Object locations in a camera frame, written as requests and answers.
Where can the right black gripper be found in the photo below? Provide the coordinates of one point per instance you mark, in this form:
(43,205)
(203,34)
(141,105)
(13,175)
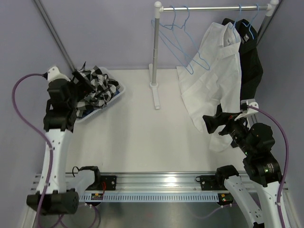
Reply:
(212,122)

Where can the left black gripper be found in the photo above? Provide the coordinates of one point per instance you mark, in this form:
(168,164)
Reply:
(84,83)

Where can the black white checked shirt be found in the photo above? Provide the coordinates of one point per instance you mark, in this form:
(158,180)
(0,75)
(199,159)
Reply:
(104,89)

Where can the blue plaid shirt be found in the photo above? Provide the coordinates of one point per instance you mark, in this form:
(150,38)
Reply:
(87,112)

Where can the blue hanger of plaid shirt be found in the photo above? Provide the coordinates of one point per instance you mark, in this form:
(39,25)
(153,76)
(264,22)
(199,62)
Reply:
(175,40)

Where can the blue hanger of checked shirt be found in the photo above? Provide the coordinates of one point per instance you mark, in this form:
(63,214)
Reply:
(203,63)

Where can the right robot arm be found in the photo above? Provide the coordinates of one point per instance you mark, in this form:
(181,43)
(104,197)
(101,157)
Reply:
(260,165)

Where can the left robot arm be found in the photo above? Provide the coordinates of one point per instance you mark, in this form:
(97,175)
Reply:
(54,194)

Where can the blue hanger of white shirt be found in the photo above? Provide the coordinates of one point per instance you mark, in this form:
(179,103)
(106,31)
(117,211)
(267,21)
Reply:
(235,26)

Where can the blue hanger of black shirt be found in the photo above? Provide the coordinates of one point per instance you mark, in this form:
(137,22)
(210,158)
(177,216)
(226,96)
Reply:
(249,25)

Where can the white plastic basket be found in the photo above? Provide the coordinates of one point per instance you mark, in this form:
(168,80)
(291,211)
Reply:
(111,103)

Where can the metal clothes rack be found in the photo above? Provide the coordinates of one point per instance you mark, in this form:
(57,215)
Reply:
(271,9)

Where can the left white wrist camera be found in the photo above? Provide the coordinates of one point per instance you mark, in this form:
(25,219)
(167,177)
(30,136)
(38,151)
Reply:
(54,74)

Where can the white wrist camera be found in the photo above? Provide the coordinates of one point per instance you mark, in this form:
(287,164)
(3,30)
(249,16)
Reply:
(248,108)
(54,74)

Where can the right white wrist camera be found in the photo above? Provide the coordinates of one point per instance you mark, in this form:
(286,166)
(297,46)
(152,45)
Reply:
(248,108)

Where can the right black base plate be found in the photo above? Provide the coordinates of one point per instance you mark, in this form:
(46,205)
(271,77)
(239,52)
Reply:
(211,182)

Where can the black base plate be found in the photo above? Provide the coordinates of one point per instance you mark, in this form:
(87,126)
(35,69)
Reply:
(211,182)
(106,183)

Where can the white slotted cable duct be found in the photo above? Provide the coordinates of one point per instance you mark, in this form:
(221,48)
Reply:
(149,197)

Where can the aluminium mounting rail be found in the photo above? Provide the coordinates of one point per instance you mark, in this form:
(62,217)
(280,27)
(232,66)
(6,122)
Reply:
(176,182)

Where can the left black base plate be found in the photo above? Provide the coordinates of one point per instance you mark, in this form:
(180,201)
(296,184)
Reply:
(106,183)

